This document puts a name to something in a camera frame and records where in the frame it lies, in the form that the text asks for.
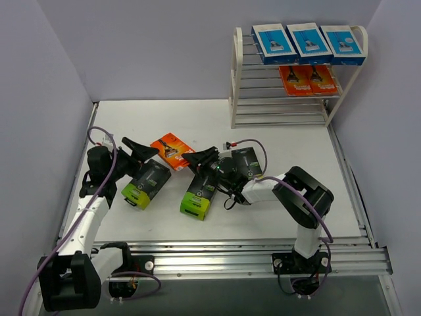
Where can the black green razor box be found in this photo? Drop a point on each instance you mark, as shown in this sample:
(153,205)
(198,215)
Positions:
(246,162)
(197,200)
(146,184)

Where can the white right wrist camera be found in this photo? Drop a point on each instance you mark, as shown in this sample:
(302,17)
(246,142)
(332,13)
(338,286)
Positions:
(226,150)

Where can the orange Gillette razor box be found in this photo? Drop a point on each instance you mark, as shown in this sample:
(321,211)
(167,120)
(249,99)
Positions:
(170,149)
(321,81)
(295,80)

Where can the cream metal wire shelf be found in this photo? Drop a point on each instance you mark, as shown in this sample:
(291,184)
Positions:
(257,95)

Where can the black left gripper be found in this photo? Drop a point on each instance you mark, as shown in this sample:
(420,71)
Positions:
(130,159)

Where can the blue white Harry's razor box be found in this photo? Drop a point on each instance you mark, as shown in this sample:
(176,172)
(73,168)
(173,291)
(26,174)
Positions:
(309,43)

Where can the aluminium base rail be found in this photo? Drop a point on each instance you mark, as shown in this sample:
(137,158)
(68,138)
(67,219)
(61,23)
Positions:
(220,259)

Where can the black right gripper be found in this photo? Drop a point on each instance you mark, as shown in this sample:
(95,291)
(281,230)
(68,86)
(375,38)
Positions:
(206,161)

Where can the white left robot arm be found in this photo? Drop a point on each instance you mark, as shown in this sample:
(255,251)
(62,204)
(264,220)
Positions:
(71,277)

